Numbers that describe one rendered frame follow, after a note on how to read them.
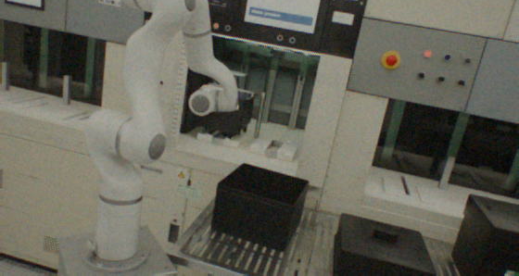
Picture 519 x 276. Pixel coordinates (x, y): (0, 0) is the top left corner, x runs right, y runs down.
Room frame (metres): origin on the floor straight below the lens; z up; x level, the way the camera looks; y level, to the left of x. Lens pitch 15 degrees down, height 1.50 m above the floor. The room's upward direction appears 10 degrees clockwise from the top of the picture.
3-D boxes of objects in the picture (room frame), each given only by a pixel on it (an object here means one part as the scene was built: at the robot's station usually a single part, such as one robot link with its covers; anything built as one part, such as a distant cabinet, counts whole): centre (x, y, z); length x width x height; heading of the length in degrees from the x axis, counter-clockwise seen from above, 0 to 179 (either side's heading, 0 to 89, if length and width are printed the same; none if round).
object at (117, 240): (1.11, 0.35, 0.85); 0.19 x 0.19 x 0.18
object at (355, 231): (1.30, -0.48, 0.83); 0.29 x 0.29 x 0.13; 81
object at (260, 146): (2.03, -0.10, 0.89); 0.22 x 0.21 x 0.04; 170
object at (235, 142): (2.08, 0.16, 0.89); 0.22 x 0.21 x 0.04; 170
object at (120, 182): (1.12, 0.38, 1.07); 0.19 x 0.12 x 0.24; 67
